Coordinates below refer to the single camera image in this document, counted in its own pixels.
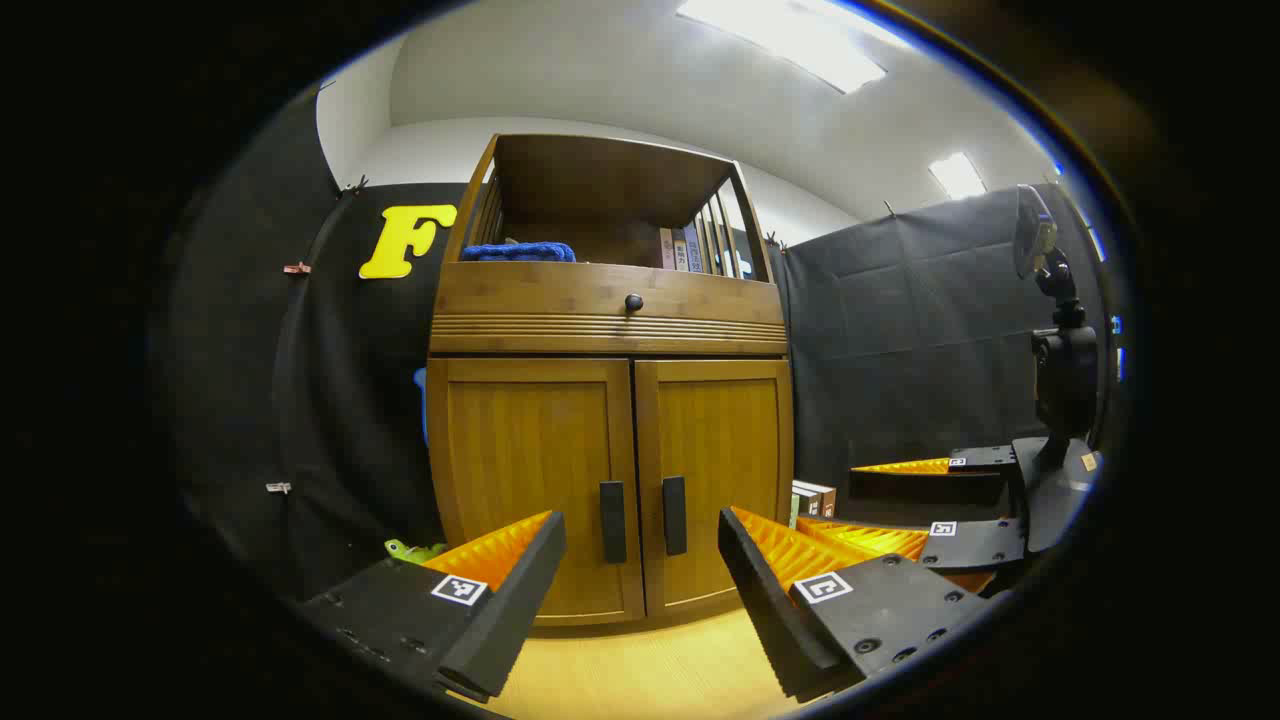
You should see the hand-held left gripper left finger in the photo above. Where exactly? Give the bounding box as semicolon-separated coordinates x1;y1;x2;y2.
300;510;568;704

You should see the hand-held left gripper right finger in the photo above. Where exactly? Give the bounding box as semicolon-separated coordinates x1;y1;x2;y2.
718;506;993;701

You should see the black door handle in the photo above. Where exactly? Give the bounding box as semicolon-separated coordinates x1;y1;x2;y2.
662;476;689;557
599;481;628;564

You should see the wooden shoe cabinet door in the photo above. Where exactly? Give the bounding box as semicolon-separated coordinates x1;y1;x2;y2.
427;357;646;627
635;358;796;616

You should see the wooden double-door shoe cabinet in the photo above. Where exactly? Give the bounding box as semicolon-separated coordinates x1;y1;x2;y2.
425;133;796;629

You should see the black backdrop cloth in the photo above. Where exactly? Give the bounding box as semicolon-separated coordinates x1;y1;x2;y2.
765;183;1111;521
165;90;501;601

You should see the small ceiling light panel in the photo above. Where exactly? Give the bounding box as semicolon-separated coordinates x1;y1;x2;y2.
928;152;987;199

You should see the blue knitted cloth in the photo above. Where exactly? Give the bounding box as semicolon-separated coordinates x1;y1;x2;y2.
460;241;577;264

